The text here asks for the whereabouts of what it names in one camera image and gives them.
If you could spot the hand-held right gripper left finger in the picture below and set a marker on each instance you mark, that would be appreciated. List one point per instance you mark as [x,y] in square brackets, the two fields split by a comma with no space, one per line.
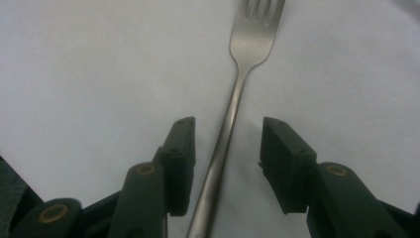
[180,165]

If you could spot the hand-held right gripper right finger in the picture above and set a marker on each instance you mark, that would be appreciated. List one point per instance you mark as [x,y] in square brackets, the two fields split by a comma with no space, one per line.
[287,165]

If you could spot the metal fork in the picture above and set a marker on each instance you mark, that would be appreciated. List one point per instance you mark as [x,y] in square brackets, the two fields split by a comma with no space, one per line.
[249,43]

